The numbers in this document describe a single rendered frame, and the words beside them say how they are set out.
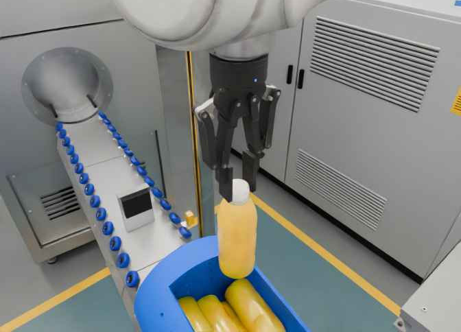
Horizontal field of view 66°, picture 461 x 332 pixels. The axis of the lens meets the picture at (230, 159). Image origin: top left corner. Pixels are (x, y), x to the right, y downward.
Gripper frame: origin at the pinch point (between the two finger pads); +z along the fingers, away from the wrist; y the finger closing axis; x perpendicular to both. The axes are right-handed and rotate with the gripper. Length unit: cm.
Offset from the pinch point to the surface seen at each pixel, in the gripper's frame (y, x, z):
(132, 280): 16, -28, 49
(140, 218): 5, -50, 50
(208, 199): -28, -64, 68
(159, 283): 13.8, -7.0, 26.0
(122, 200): 9, -49, 39
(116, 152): -2, -97, 53
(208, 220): -27, -64, 80
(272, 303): -8.1, 2.7, 39.0
